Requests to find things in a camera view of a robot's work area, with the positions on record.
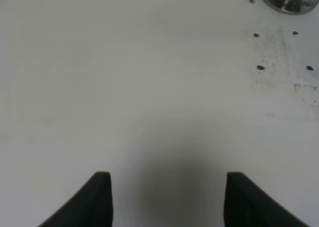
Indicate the far stainless steel saucer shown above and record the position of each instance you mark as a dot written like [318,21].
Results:
[297,8]

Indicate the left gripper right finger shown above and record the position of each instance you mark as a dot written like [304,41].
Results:
[247,205]

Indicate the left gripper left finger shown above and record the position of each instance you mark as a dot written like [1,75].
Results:
[91,206]

